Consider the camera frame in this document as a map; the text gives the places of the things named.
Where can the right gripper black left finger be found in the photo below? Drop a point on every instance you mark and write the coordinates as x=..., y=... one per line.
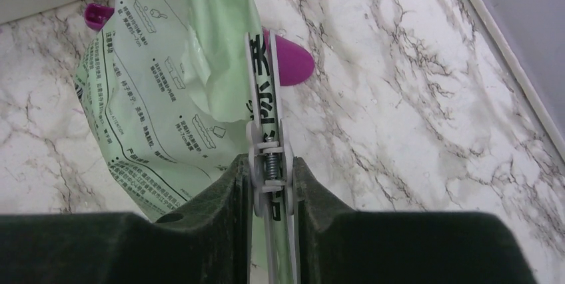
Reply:
x=205, y=240

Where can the green litter bag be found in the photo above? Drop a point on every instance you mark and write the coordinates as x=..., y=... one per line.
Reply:
x=166, y=90

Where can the white bag sealing clip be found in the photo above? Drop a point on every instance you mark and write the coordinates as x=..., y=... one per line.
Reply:
x=271, y=160

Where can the purple plastic litter scoop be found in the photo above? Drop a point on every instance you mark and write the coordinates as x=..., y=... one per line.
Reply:
x=296, y=64

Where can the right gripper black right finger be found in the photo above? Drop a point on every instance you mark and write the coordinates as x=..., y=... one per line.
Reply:
x=338, y=244

